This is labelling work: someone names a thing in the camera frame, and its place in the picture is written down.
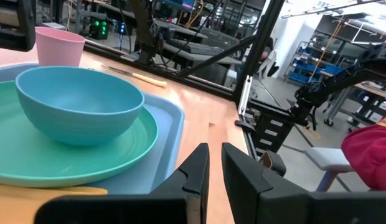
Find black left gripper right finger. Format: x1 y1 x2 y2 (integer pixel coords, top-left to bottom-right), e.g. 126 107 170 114
221 142 311 224

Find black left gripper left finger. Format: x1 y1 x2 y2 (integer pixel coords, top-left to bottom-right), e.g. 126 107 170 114
149 142 210 224

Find pink plastic cup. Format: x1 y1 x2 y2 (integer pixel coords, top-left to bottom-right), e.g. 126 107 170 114
34 26 87 68

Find blue plastic tray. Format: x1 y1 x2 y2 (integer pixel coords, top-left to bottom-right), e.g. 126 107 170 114
0 63 186 195

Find blue plastic bowl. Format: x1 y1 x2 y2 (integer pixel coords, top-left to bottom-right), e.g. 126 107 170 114
15 65 145 147

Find yellow-handled table knife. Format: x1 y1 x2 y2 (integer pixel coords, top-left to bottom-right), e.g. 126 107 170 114
101 64 168 88

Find teal plastic plate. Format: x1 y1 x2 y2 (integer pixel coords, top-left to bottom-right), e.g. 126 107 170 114
0 80 159 189

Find black computer green lights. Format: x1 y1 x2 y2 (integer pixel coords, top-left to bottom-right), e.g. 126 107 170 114
89 17 109 40

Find grey padded stool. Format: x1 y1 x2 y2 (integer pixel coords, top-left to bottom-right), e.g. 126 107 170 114
304 146 357 193

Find grey desk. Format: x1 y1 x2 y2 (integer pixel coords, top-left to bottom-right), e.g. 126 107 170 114
151 18 243 86

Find person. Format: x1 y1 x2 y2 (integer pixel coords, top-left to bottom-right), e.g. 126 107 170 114
258 36 280 78

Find pink cloth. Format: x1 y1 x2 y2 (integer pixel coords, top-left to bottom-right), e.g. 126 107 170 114
341 111 386 191

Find shelf with blue bins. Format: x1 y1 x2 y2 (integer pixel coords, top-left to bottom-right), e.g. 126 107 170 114
285 40 351 85

